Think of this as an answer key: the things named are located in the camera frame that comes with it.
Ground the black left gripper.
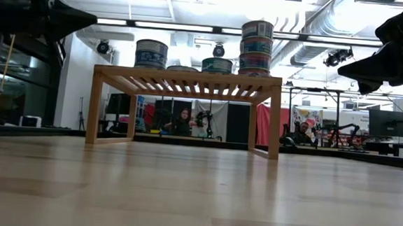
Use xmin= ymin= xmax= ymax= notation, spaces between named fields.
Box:
xmin=0 ymin=0 xmax=100 ymax=46

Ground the red label tin can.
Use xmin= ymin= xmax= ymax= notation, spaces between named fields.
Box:
xmin=237 ymin=66 xmax=271 ymax=78
xmin=238 ymin=50 xmax=272 ymax=71

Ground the orange and blue label can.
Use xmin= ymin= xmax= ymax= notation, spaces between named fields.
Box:
xmin=241 ymin=19 xmax=275 ymax=40
xmin=239 ymin=35 xmax=274 ymax=56
xmin=166 ymin=64 xmax=199 ymax=73

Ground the teal label tin can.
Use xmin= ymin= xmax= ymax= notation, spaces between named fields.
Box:
xmin=201 ymin=56 xmax=234 ymax=76

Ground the black monitor on arm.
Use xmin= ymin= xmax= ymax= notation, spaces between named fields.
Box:
xmin=367 ymin=108 xmax=403 ymax=139

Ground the wooden slatted shelf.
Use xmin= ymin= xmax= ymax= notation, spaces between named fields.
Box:
xmin=85 ymin=63 xmax=284 ymax=160

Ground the black ceiling spotlight cluster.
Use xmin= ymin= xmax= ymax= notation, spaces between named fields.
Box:
xmin=322 ymin=45 xmax=355 ymax=70

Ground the black metal gantry stand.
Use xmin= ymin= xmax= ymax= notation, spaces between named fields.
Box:
xmin=279 ymin=85 xmax=346 ymax=148

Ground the colourful patchwork cloth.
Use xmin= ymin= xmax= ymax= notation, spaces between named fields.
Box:
xmin=289 ymin=106 xmax=325 ymax=137

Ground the person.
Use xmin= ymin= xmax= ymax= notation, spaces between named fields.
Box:
xmin=163 ymin=106 xmax=199 ymax=138
xmin=290 ymin=120 xmax=320 ymax=147

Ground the black screen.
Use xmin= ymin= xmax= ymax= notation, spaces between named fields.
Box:
xmin=106 ymin=92 xmax=132 ymax=116

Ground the ceiling light bar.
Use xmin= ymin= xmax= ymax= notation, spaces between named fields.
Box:
xmin=96 ymin=16 xmax=385 ymax=48

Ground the white box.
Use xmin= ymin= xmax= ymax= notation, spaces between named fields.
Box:
xmin=18 ymin=115 xmax=43 ymax=129

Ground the red curtain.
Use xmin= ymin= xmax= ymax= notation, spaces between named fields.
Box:
xmin=254 ymin=102 xmax=292 ymax=148

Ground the black partition panel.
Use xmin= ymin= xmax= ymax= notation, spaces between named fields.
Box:
xmin=153 ymin=98 xmax=193 ymax=134
xmin=225 ymin=102 xmax=252 ymax=144

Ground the white curtain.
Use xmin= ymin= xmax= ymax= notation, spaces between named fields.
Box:
xmin=192 ymin=99 xmax=229 ymax=141

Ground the silver ventilation duct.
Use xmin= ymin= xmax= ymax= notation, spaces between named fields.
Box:
xmin=270 ymin=0 xmax=374 ymax=72

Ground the black aluminium table frame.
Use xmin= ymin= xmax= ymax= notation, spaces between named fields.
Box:
xmin=0 ymin=123 xmax=403 ymax=171

